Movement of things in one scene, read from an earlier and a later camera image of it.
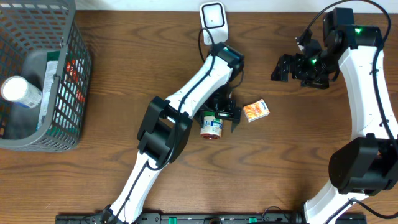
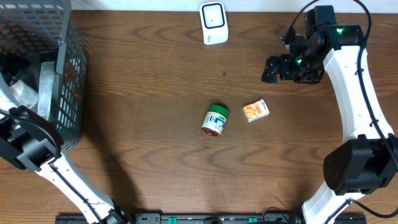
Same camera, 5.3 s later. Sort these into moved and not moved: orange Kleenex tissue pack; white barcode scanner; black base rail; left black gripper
Moved: left black gripper
Not moved: black base rail; orange Kleenex tissue pack; white barcode scanner
